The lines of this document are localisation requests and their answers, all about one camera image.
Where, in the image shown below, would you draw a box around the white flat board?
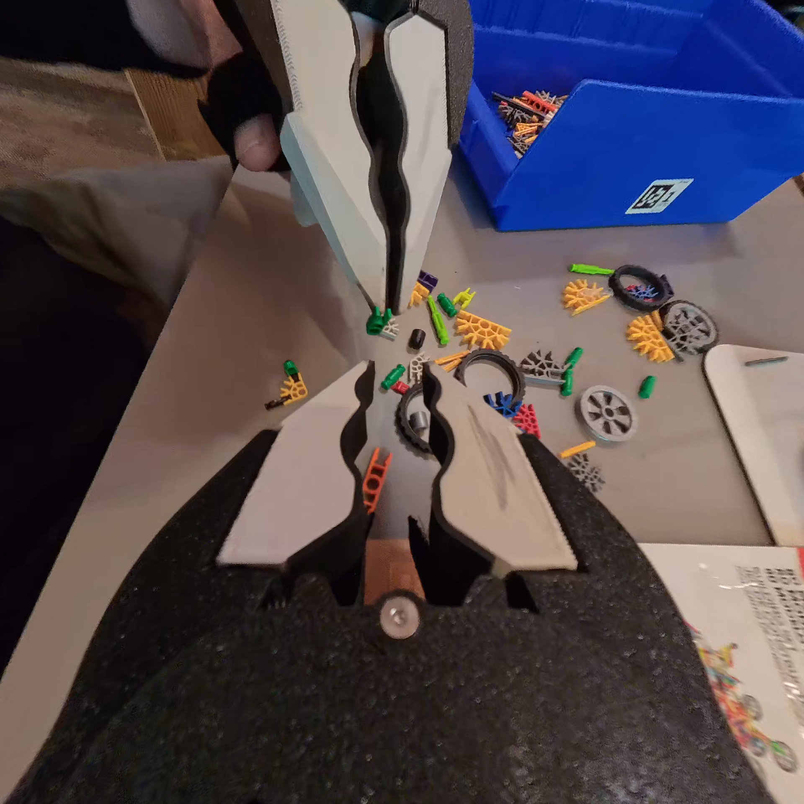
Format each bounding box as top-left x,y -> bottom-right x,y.
702,342 -> 804,547

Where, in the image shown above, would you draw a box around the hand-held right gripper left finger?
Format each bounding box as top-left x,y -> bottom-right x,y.
216,361 -> 378,607

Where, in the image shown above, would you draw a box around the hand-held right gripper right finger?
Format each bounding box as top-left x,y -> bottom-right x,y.
408,363 -> 579,607

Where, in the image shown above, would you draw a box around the black tyre with grey hub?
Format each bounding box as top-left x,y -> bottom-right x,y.
660,300 -> 720,357

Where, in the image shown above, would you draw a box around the orange connector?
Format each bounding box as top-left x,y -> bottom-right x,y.
362,447 -> 393,515

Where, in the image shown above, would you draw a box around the person's grey trousers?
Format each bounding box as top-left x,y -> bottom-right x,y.
0,154 -> 235,302

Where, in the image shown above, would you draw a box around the black rubber tyre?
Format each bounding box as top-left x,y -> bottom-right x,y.
608,265 -> 676,314
454,348 -> 527,409
394,383 -> 441,456

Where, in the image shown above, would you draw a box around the person's left forearm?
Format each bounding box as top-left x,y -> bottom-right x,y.
0,0 -> 208,79

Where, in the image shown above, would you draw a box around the heap of mixed toy pieces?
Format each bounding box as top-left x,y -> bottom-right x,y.
491,90 -> 569,158

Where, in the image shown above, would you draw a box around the grey wheel hub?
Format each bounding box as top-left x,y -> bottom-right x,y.
579,385 -> 638,442

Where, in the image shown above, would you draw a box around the printed toy packaging bag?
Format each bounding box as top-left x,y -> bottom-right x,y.
363,537 -> 804,804

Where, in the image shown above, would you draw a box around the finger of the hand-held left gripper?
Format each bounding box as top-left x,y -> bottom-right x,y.
271,0 -> 392,310
383,14 -> 453,310

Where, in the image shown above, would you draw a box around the dark grey fan connector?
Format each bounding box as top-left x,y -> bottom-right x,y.
520,350 -> 566,385

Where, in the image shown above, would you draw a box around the person's left hand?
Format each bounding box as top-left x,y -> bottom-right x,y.
126,0 -> 281,172

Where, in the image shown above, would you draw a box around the blue plastic bin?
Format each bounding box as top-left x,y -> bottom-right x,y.
455,0 -> 804,232

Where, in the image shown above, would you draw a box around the dark grey snowflake connector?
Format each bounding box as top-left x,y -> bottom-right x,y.
565,454 -> 607,494

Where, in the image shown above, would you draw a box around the person's black top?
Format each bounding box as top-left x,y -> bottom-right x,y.
0,214 -> 152,679

